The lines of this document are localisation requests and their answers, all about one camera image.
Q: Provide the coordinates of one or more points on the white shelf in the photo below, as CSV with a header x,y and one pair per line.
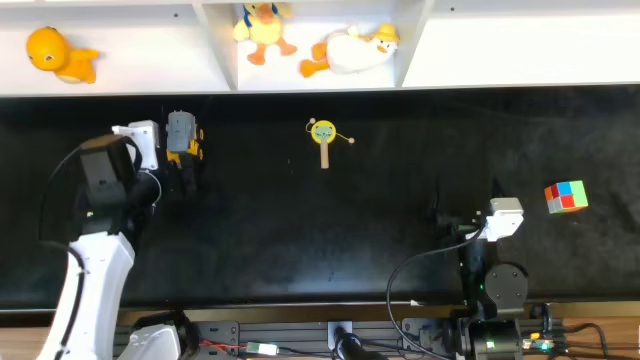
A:
x,y
150,60

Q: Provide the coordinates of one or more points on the many-coloured puzzle cube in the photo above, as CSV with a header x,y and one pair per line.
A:
x,y
566,197

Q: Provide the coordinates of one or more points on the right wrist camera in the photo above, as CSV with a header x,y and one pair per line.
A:
x,y
500,220

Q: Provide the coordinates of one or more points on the yellow plush duck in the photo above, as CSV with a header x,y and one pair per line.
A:
x,y
265,30

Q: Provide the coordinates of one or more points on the yellow rattle drum toy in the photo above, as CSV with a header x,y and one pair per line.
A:
x,y
323,132

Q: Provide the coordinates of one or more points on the grey and yellow toy truck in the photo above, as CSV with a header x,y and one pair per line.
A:
x,y
180,130

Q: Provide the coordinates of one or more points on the orange rubber dinosaur toy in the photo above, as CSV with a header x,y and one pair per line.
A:
x,y
50,50

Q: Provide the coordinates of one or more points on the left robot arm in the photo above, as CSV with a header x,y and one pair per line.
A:
x,y
100,280

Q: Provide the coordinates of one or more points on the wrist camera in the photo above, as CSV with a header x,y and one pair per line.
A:
x,y
500,220
142,142

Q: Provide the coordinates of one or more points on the white plush duck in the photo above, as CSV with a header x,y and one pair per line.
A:
x,y
355,52

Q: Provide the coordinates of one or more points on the mounting rail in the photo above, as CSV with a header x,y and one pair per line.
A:
x,y
300,340

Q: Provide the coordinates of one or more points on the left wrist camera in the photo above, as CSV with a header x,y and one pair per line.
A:
x,y
142,142

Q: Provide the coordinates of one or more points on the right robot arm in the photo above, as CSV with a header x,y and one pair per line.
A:
x,y
505,287

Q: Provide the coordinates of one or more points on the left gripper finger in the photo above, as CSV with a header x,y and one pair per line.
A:
x,y
187,175

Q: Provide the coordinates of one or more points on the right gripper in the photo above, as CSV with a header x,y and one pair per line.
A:
x,y
450,230

